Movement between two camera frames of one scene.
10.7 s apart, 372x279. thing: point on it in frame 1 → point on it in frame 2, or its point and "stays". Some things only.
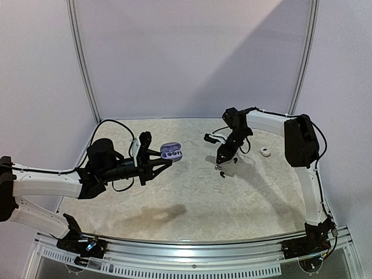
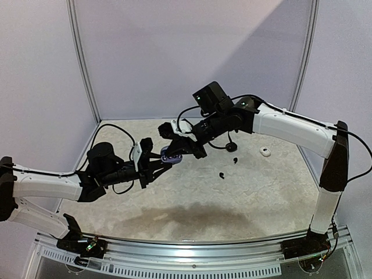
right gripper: [231, 139] → [190, 143]
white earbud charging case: [265, 151] stays
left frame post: [84, 65] stays
